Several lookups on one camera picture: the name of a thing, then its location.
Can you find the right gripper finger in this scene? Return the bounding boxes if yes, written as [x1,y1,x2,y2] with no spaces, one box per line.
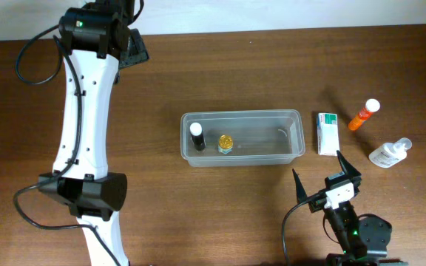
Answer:
[292,168,308,204]
[337,151,361,179]

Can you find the white squeeze bottle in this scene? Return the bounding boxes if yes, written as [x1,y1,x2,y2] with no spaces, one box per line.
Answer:
[368,137,412,168]

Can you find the orange tube white cap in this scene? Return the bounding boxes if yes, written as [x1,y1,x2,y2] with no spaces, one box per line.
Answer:
[348,98,380,131]

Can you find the small jar gold lid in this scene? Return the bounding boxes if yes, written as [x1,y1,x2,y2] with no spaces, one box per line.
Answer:
[217,134,234,154]

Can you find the dark bottle white cap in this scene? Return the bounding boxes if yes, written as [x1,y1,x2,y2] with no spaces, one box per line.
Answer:
[189,122,206,151]

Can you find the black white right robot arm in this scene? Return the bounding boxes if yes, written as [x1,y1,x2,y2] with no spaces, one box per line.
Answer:
[281,151,409,266]

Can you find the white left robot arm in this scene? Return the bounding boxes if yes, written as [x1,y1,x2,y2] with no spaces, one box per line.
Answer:
[39,1,149,265]

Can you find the clear plastic container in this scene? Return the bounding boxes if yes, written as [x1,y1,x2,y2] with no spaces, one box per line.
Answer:
[180,109,305,167]

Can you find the white green medicine box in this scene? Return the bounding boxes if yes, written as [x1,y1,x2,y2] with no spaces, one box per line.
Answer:
[317,113,340,156]

